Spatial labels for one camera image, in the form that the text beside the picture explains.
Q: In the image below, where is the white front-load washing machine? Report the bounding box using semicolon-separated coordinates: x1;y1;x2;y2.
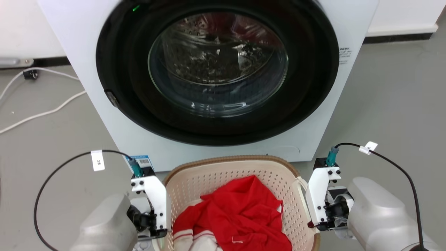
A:
37;0;379;172

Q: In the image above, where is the beige perforated plastic laundry basket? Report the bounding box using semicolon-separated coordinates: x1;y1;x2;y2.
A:
152;155;321;251

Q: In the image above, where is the blue and white barcode sticker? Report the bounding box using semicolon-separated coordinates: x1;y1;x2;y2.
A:
123;155;155;174

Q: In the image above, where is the teal cable connector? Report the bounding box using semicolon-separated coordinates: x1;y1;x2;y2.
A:
325;146;340;167
127;157;144;178

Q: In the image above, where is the red garment with white trim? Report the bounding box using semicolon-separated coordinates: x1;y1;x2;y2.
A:
172;175;293;251

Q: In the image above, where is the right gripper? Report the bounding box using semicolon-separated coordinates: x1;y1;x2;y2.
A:
316;186;355;239

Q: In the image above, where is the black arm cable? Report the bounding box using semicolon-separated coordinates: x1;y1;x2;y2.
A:
33;150;135;251
334;142;430;251

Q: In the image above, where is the flat grey metal floor piece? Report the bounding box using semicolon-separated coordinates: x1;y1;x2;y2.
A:
0;57;34;69

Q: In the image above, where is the white paper cable tag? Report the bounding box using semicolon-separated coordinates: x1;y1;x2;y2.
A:
359;141;378;155
90;150;106;172

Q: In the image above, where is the thick white floor cable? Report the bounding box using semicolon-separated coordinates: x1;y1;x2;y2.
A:
0;90;87;135

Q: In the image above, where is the thin white floor cable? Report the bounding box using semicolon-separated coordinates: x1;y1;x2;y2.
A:
0;67;81;101

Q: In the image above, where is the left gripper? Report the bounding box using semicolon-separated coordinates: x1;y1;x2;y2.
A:
127;204;168;242

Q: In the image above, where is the round black washing machine door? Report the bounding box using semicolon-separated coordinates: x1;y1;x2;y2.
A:
95;0;340;146

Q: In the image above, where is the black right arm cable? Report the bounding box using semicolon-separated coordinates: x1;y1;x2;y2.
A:
334;142;430;251

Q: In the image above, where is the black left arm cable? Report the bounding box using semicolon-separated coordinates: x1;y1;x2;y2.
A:
33;150;135;251

